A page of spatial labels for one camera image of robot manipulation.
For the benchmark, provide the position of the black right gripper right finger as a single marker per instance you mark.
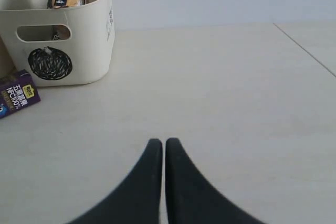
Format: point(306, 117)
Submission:
point(190, 197)

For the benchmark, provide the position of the cream bin square mark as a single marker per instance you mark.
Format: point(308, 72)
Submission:
point(6, 63)

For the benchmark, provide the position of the cream bin circle mark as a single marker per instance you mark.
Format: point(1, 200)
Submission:
point(59, 47)

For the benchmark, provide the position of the purple drink carton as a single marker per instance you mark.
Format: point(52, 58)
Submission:
point(18, 91)

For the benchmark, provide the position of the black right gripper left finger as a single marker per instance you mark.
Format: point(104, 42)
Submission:
point(137, 197)

